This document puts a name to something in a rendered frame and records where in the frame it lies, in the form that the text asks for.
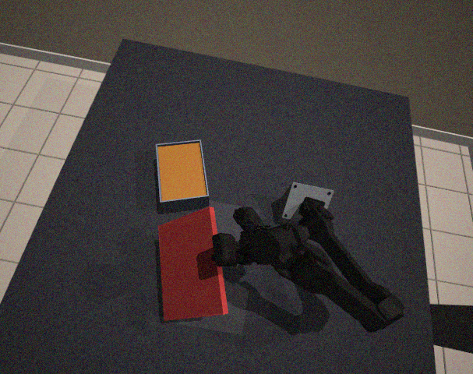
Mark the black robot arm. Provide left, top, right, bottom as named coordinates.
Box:
left=233, top=197, right=404, bottom=333

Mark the red lid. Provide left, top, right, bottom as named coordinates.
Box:
left=158, top=206, right=228, bottom=321

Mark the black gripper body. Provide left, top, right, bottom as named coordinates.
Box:
left=212, top=233, right=261, bottom=267

